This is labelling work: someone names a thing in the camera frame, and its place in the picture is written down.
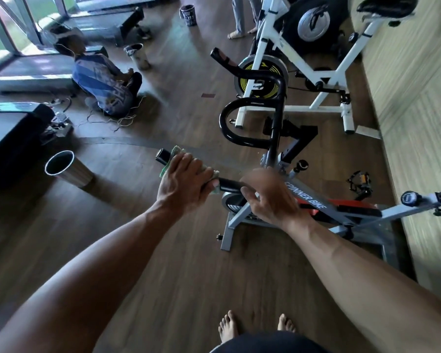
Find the person's left hand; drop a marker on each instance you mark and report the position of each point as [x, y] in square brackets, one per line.
[180, 187]

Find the person's right hand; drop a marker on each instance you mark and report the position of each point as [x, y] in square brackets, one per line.
[275, 202]

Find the person's right thumb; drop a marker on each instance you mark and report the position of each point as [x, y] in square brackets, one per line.
[250, 202]

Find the person's left thumb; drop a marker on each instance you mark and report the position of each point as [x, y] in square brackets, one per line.
[212, 184]

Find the green cleaning cloth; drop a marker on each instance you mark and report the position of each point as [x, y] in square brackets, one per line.
[177, 150]

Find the grey red exercise bike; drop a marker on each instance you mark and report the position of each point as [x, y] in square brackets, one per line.
[277, 117]

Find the person's left forearm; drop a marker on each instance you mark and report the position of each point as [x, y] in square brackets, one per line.
[77, 283]

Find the person's right forearm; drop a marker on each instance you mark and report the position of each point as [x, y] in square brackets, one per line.
[371, 286]

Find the person's right foot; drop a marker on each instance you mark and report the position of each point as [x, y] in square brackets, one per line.
[286, 323]

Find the person's foot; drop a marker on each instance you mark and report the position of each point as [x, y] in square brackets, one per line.
[228, 327]
[286, 323]

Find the person's left foot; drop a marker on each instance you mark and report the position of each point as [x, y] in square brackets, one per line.
[228, 327]

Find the silver metal bin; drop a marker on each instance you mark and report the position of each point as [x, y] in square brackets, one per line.
[139, 56]
[71, 170]

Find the person's dark shorts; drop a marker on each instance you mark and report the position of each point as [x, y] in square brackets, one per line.
[268, 344]

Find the white exercise bike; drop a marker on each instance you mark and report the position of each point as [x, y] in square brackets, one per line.
[338, 75]

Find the power strip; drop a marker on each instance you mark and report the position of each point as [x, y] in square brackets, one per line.
[58, 126]

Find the black printed bucket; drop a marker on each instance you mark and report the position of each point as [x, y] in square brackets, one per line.
[188, 15]

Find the black treadmill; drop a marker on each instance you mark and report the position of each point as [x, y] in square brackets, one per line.
[106, 27]
[29, 75]
[11, 139]
[121, 0]

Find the white headset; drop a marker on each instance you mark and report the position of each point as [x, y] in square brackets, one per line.
[64, 32]

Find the window frame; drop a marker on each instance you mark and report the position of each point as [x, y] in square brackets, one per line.
[7, 23]

